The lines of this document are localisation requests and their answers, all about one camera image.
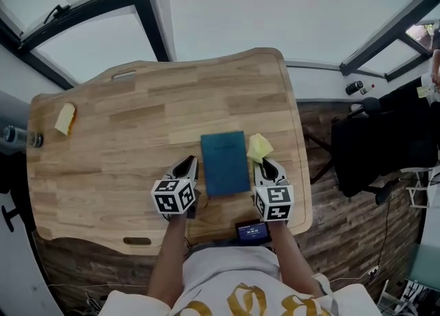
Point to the yellow and orange sponge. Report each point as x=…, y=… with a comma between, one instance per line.
x=64, y=119

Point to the clear plastic bottle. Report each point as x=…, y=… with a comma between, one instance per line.
x=20, y=136

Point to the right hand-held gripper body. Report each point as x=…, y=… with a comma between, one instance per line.
x=276, y=203

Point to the person's left forearm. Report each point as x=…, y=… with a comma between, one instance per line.
x=168, y=259

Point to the white metal rack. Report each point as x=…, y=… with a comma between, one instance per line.
x=421, y=187

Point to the person's right forearm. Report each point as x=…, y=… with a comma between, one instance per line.
x=292, y=259

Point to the black padded chair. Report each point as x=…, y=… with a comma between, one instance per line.
x=10, y=177

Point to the white power strip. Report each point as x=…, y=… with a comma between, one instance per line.
x=374, y=273

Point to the small white red-capped bottle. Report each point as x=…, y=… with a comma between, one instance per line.
x=367, y=89

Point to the yellow cleaning cloth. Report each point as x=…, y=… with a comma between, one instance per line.
x=258, y=148

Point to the black mesh office chair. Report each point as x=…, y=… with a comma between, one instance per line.
x=378, y=143

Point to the small open black framed window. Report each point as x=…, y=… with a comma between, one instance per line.
x=395, y=57

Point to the person's white gold-print shirt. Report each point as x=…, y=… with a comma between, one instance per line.
x=230, y=273

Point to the large black framed window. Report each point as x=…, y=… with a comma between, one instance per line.
x=86, y=43

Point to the small black screen device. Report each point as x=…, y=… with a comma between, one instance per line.
x=252, y=233

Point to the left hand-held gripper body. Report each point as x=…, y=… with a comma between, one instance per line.
x=170, y=198

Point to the teal notebook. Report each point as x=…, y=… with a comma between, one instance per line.
x=225, y=163

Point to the black thermos flask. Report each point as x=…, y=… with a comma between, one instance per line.
x=354, y=88

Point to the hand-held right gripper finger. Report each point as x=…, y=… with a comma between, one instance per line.
x=258, y=177
x=278, y=172

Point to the pale teal box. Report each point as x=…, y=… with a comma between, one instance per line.
x=426, y=266

